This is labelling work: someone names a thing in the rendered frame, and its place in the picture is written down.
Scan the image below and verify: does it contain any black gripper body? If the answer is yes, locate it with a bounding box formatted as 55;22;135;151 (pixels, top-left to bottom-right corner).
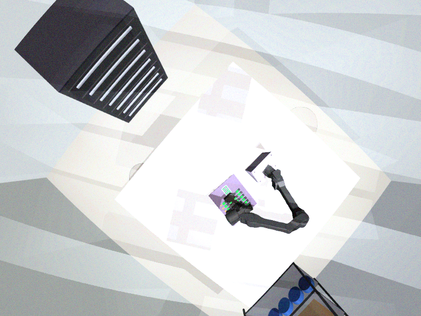
224;193;243;210

